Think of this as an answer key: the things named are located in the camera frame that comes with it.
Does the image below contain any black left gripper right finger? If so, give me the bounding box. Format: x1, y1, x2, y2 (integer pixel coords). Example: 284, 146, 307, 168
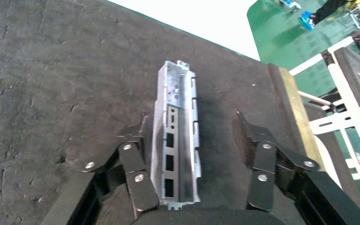
235, 110, 320, 212

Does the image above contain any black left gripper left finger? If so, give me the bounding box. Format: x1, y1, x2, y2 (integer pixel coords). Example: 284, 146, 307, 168
80, 112, 160, 212

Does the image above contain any silver windowed metal housing part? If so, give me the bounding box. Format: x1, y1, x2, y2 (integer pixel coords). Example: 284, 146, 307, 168
150, 60, 203, 211

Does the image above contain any black foam-lined container tray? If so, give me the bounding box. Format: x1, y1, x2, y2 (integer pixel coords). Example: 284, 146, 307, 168
0, 0, 360, 225

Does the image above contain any white tube cart with pads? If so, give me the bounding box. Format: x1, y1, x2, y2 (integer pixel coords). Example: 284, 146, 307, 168
288, 31, 360, 225

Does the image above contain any person in dark jeans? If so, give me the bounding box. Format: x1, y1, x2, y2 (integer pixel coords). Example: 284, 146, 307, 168
281, 0, 359, 31

